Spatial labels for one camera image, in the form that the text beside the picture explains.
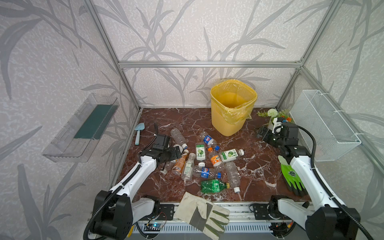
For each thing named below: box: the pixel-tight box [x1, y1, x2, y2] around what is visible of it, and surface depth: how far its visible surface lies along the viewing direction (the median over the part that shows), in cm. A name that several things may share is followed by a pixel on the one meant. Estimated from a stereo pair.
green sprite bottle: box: [200, 179, 231, 194], surface depth 82 cm
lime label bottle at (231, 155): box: [220, 148, 245, 163], surface depth 93 cm
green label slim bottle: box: [181, 152, 196, 181], surface depth 86 cm
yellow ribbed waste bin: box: [210, 79, 258, 137], surface depth 96 cm
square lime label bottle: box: [195, 142, 207, 162], surface depth 93 cm
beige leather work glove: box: [174, 191, 230, 240], surface depth 74 cm
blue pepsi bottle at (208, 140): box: [200, 131, 218, 148], surface depth 98 cm
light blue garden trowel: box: [134, 122, 145, 146], surface depth 104 cm
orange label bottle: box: [207, 147, 224, 171], surface depth 89 cm
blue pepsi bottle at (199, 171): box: [193, 165, 223, 179], surface depth 84 cm
